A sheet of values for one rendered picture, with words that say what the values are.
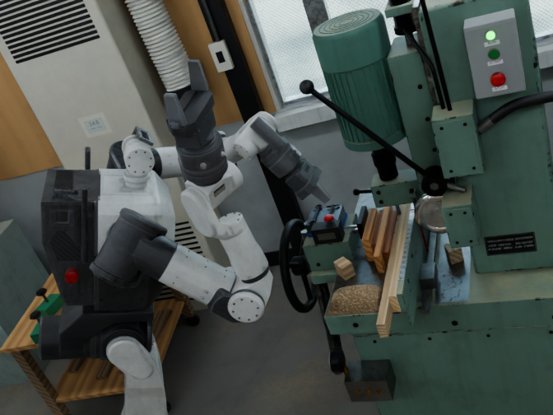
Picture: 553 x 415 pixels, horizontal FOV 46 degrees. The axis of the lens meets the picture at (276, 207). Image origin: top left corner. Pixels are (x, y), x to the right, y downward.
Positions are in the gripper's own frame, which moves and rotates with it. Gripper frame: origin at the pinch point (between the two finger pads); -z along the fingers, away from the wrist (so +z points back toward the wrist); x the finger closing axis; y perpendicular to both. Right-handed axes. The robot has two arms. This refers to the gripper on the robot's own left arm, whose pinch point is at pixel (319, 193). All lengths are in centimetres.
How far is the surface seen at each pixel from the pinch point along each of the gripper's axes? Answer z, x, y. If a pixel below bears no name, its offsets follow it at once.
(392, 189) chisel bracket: -13.2, -4.8, 13.0
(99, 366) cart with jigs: -9, -33, -170
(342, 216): -11.2, -6.0, -4.3
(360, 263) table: -20.8, 5.7, -4.0
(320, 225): -6.8, 1.3, -6.6
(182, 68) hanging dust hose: 52, -105, -67
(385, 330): -24.5, 34.7, 6.6
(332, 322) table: -20.3, 26.5, -8.7
